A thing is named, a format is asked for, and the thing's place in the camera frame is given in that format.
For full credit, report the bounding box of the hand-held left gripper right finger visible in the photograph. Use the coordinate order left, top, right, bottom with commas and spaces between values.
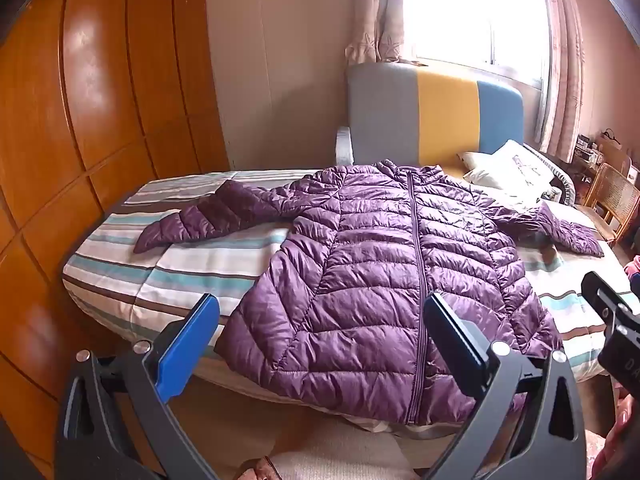
422, 292, 587, 480

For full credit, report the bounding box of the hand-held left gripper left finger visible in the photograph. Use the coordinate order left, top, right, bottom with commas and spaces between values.
54, 293, 221, 480

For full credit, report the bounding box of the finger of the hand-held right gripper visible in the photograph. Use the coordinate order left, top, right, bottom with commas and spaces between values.
581, 271, 640, 326

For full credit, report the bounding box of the purple puffer jacket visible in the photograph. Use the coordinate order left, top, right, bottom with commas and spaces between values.
132, 159, 606, 428

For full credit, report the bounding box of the person's right hand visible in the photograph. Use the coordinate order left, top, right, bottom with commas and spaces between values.
590, 391, 640, 480

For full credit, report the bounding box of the bed with striped sheet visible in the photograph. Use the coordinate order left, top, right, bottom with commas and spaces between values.
62, 167, 631, 436

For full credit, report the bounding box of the rattan chair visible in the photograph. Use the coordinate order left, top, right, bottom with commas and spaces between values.
582, 162, 633, 246

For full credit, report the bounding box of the cluttered wooden desk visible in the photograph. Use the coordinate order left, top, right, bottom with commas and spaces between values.
572, 130, 633, 176

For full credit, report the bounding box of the white printed pillow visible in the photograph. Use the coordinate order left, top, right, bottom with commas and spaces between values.
457, 139, 556, 201

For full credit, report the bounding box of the beige cloth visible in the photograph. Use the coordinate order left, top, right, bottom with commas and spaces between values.
240, 417, 418, 480

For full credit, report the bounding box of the pink striped curtain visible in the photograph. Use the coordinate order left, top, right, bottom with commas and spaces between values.
540, 0, 586, 161

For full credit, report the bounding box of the grey yellow blue sofa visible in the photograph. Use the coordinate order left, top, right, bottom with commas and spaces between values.
336, 62, 526, 181

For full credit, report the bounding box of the wooden wardrobe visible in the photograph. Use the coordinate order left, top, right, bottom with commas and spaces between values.
0, 0, 231, 461

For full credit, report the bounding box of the floral beige curtain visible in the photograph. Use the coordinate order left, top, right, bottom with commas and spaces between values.
345, 0, 421, 66

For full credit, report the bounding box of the grey mesh crib rail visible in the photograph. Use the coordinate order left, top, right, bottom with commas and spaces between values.
522, 142, 576, 206

